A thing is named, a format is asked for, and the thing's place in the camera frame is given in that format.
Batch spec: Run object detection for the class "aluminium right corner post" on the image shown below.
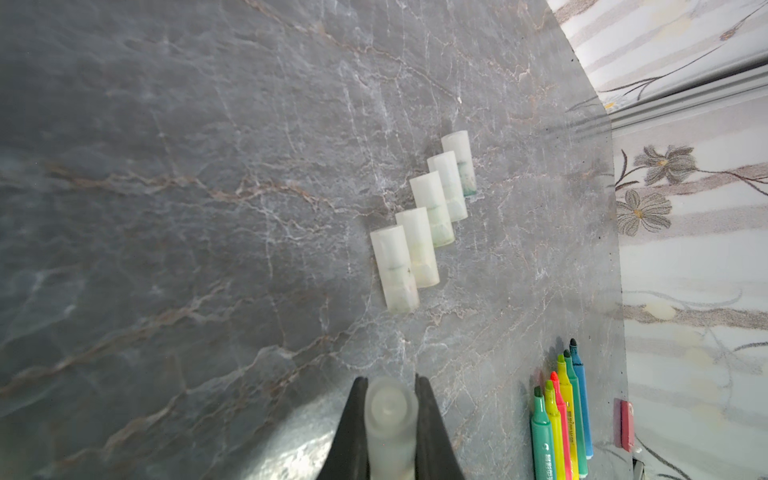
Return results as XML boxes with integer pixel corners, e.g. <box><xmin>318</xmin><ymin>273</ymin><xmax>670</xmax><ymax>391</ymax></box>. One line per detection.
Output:
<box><xmin>609</xmin><ymin>64</ymin><xmax>767</xmax><ymax>130</ymax></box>

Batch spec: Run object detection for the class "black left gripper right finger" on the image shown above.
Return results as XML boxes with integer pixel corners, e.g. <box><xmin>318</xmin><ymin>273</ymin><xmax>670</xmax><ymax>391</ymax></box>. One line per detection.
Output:
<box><xmin>414</xmin><ymin>375</ymin><xmax>465</xmax><ymax>480</ymax></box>

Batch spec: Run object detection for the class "translucent blue pen cap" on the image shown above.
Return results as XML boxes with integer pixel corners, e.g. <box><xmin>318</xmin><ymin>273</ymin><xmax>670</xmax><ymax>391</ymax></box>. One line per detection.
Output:
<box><xmin>441</xmin><ymin>130</ymin><xmax>477</xmax><ymax>197</ymax></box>

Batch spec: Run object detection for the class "thick blue marker pen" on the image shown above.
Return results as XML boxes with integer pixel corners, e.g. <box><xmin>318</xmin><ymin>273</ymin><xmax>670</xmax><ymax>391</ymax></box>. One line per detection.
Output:
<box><xmin>569</xmin><ymin>338</ymin><xmax>594</xmax><ymax>459</ymax></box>

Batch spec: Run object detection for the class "yellow marker pen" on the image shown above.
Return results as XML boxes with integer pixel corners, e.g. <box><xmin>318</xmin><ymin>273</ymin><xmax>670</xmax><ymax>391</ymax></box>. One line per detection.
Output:
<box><xmin>544</xmin><ymin>380</ymin><xmax>567</xmax><ymax>480</ymax></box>
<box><xmin>557</xmin><ymin>354</ymin><xmax>580</xmax><ymax>479</ymax></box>

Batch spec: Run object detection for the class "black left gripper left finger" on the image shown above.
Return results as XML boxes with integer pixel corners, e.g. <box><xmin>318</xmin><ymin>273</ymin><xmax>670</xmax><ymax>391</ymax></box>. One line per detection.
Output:
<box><xmin>317</xmin><ymin>377</ymin><xmax>369</xmax><ymax>480</ymax></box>

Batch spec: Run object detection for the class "pink object at wall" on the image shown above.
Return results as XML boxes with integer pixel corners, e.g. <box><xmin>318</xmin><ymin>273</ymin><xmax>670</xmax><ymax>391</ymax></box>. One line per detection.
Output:
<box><xmin>620</xmin><ymin>400</ymin><xmax>635</xmax><ymax>452</ymax></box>

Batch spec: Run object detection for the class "teal green marker pen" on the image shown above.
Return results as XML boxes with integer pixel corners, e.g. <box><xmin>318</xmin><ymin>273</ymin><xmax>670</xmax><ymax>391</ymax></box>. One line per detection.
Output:
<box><xmin>564</xmin><ymin>349</ymin><xmax>588</xmax><ymax>479</ymax></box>

